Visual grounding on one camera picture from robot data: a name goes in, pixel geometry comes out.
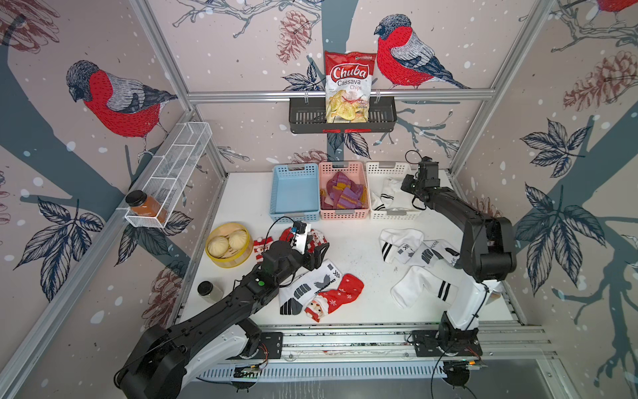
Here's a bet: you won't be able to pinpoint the red santa sock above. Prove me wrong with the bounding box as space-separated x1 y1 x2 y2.
279 227 328 253
304 274 365 323

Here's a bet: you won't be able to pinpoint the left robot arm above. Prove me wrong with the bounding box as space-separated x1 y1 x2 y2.
113 240 330 398

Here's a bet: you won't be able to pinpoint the plain white sock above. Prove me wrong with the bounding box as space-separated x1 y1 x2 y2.
390 266 459 309

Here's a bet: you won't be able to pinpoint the white black sport sock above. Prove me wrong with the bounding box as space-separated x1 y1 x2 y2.
278 259 342 316

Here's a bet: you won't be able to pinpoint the blue plastic basket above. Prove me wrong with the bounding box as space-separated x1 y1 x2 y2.
269 163 321 222

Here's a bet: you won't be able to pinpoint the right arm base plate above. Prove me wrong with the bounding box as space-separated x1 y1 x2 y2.
406 330 483 358

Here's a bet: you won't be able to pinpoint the white plastic basket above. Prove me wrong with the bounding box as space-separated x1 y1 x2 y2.
366 161 421 220

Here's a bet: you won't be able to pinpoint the red white striped sock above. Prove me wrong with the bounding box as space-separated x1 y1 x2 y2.
253 236 274 264

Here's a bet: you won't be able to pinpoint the purple yellow striped sock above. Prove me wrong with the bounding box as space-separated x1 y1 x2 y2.
320 172 368 209

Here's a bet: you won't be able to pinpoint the Chuba cassava chips bag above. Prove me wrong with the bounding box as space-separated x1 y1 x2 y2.
324 52 376 123

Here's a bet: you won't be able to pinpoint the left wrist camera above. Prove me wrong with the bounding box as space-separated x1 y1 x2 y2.
291 221 312 254

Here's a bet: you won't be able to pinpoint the black jar lid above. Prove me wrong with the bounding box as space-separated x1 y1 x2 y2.
197 280 224 304

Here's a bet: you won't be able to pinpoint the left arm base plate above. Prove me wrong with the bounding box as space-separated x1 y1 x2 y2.
239 332 283 360

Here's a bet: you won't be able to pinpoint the black wall basket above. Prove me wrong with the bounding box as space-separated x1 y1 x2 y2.
288 96 397 134

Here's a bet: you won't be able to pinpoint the yellow bamboo steamer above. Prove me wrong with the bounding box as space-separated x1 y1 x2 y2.
205 223 254 269

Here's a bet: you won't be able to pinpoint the orange spice jar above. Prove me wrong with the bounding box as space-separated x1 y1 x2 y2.
125 190 168 224

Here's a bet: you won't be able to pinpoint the white grey sport sock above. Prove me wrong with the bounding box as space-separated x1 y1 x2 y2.
399 239 460 268

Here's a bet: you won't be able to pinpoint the white sock two black stripes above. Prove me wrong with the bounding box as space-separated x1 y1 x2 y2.
371 178 405 211

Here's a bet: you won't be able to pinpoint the pink plastic basket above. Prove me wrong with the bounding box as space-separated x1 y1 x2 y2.
319 161 371 220

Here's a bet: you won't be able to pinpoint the white wire wall shelf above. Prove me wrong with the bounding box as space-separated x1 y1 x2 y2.
125 121 212 229

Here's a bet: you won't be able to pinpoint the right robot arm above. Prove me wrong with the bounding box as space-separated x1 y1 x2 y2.
401 157 517 352

